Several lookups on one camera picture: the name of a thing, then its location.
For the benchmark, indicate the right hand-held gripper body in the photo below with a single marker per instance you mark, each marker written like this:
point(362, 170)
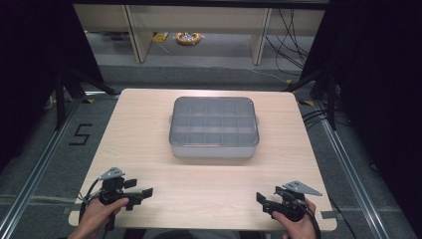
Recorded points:
point(292, 202)

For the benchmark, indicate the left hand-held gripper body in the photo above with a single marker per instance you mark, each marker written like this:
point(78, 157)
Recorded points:
point(112, 192)

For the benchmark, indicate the person's right hand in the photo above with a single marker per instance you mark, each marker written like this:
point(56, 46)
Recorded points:
point(297, 229)

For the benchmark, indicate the person's left hand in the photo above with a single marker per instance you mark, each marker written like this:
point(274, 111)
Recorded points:
point(96, 217)

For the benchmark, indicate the grey compartment storage box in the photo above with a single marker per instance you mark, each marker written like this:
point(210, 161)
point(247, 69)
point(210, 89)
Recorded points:
point(212, 151)

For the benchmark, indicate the clear plastic compartment box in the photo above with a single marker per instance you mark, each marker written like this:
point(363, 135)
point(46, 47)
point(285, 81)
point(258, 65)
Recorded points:
point(214, 121)

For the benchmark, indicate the yellow tape piece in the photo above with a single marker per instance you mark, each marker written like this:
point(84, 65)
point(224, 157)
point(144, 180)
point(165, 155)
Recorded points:
point(307, 103)
point(88, 101)

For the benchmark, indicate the black metal stand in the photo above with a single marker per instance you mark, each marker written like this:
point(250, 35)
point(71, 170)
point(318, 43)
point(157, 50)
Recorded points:
point(326, 89)
point(68, 86)

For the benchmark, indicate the black curtain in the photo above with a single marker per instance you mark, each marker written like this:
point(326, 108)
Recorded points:
point(381, 83)
point(30, 66)

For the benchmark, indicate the yellow flat packet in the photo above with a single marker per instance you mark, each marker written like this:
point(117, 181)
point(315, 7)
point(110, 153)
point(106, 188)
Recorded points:
point(160, 37)

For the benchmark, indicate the aluminium floor rail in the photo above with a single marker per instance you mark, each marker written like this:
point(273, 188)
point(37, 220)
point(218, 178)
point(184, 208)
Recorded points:
point(36, 166)
point(351, 172)

